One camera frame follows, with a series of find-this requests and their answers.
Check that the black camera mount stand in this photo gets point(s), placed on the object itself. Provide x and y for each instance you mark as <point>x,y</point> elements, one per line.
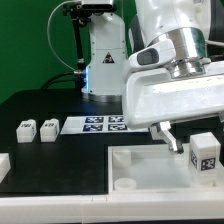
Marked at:
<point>80,18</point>

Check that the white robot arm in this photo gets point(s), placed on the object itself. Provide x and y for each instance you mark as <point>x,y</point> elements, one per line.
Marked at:
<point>156,20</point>

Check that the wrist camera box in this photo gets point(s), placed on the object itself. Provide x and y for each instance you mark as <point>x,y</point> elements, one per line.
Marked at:
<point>153,56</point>

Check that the white U-shaped fence wall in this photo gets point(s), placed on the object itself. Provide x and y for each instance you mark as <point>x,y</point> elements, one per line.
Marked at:
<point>116,206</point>

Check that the paper sheet with markers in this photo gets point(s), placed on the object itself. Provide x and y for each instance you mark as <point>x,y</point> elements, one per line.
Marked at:
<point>96,124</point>

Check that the white square tabletop part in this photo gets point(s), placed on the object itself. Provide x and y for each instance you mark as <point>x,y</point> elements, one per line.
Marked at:
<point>153,167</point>

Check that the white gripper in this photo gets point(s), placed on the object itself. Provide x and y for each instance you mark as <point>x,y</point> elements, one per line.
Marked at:
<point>152,97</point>

